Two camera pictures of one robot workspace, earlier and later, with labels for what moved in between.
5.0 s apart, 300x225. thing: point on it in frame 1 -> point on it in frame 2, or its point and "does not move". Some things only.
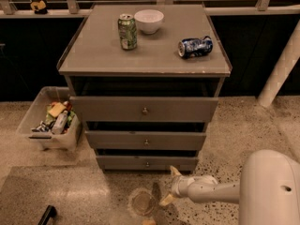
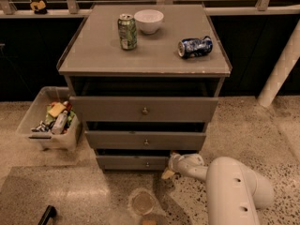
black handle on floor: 50,213 does not move
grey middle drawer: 144,140 does not move
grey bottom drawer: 146,162 does not move
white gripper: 178,186 -> 177,163
